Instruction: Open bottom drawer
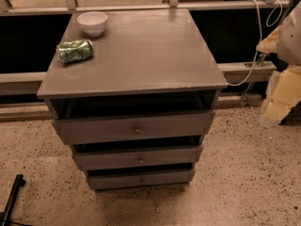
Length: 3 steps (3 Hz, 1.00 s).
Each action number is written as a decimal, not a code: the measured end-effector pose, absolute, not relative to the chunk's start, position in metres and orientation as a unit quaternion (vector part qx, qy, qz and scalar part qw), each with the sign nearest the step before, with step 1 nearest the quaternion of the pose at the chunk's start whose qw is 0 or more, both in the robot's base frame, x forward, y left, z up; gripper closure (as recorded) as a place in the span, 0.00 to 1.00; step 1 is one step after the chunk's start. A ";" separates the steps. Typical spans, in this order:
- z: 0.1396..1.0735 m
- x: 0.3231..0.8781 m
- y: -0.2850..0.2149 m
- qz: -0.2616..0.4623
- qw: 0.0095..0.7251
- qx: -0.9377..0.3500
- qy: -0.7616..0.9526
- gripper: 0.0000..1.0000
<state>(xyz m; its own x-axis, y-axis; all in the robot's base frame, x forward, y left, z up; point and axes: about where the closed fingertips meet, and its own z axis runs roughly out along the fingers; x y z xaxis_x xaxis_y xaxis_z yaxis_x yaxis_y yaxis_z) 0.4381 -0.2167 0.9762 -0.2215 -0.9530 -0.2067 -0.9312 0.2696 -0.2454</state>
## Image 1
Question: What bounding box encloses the white cable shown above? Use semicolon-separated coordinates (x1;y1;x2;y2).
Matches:
227;0;284;88

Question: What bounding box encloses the black stand leg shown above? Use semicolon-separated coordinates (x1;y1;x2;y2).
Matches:
0;174;25;226

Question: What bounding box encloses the grey bottom drawer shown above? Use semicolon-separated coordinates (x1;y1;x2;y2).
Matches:
87;169;195;190

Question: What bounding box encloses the grey wooden drawer cabinet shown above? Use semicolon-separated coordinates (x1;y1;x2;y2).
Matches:
38;9;227;190

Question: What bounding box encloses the grey middle drawer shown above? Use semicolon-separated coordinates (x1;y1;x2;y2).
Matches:
72;144;202;170

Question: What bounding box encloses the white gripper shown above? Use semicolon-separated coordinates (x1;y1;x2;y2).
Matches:
256;26;301;127

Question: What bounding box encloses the grey drawer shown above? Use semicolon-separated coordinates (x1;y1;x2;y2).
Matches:
72;144;202;170
87;169;195;190
53;110;214;145

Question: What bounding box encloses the grey metal railing frame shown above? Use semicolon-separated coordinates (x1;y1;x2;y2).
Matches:
0;0;268;99

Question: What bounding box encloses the grey top drawer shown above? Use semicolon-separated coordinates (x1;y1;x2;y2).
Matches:
53;110;214;145

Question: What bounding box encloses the metal diagonal rod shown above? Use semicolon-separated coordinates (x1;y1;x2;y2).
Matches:
241;53;267;108

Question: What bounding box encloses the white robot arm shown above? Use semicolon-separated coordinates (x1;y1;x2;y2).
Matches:
256;1;301;127

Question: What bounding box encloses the crushed green soda can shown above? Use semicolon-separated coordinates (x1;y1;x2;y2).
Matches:
56;39;94;64

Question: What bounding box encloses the white ceramic bowl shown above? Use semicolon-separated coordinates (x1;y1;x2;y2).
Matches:
76;11;108;37

